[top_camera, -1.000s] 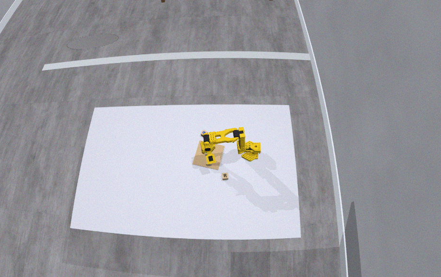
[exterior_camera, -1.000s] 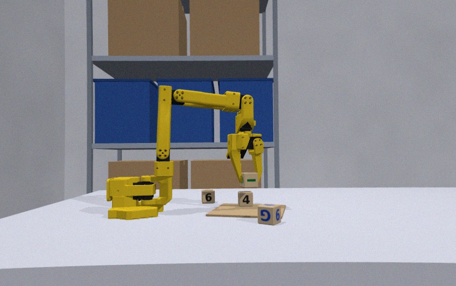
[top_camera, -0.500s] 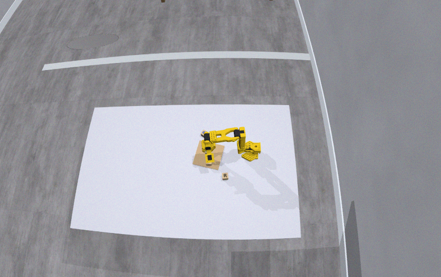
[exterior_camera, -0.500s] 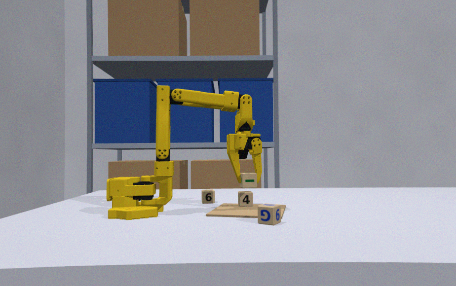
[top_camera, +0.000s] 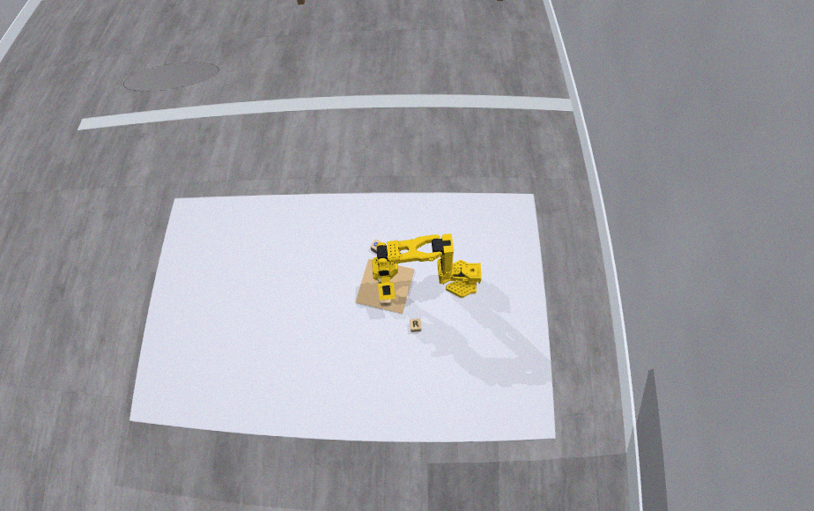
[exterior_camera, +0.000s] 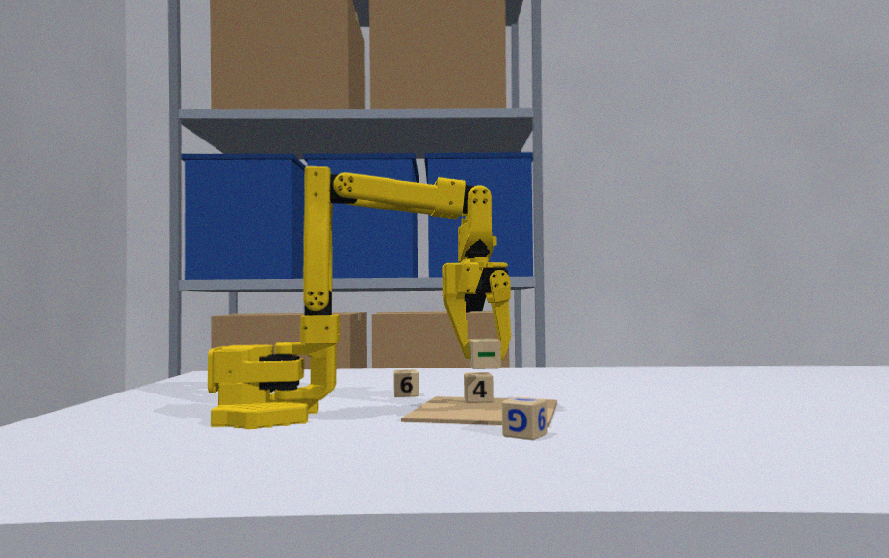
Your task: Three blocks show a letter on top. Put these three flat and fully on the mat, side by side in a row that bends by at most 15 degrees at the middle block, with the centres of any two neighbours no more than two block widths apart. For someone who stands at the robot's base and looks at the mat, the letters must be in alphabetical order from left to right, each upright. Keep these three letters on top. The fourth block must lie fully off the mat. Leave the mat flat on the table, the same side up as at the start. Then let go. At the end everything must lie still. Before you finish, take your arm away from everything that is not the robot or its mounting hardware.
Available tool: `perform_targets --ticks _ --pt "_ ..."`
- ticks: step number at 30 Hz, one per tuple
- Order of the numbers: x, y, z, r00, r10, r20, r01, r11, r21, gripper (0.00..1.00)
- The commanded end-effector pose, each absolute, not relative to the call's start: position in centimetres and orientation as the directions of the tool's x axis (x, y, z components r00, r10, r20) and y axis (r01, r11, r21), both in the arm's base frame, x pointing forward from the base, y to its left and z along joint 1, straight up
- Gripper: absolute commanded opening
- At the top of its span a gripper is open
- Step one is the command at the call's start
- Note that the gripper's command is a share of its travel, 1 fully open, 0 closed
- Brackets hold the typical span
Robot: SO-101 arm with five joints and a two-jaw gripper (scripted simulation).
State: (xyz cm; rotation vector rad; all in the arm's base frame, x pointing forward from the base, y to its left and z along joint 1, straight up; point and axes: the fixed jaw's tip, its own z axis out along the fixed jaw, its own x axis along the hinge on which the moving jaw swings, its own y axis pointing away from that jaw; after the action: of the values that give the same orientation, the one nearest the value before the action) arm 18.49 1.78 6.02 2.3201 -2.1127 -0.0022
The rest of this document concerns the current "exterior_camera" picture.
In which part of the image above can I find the tan flat mat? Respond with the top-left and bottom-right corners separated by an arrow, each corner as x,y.
401,396 -> 557,427

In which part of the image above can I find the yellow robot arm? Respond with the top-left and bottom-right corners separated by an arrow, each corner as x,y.
211,166 -> 497,429

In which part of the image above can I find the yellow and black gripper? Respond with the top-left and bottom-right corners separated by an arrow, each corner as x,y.
443,257 -> 511,360

